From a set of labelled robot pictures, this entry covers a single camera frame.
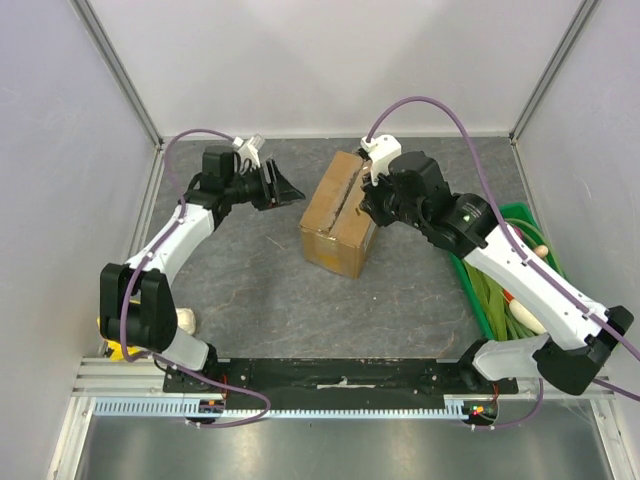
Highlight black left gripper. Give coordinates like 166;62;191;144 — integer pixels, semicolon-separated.
225;159;305;212

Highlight brown cardboard express box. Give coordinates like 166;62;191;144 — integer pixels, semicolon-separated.
299;152;378;279

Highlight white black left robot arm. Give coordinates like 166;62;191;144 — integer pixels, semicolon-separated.
99;144;305;393

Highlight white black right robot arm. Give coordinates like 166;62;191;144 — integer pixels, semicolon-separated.
360;151;633;396

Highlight green plastic vegetable tray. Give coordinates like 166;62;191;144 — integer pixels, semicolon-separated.
450;203;566;341

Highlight brown mushroom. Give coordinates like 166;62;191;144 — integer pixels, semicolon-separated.
533;245;549;258

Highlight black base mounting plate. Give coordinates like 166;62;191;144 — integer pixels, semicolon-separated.
162;357;519;394

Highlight yellow napa cabbage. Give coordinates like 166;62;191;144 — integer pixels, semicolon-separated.
96;300;145;362

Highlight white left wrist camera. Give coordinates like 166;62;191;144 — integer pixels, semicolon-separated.
232;134;265;174

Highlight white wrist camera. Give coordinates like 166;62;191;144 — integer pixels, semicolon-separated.
360;134;402;186
232;134;265;174

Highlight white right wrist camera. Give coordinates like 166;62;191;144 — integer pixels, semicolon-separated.
360;134;402;186

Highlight aluminium frame rail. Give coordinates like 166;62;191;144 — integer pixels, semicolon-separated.
69;355;617;400

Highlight slotted cable duct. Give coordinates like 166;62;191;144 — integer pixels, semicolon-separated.
93;397;471;420

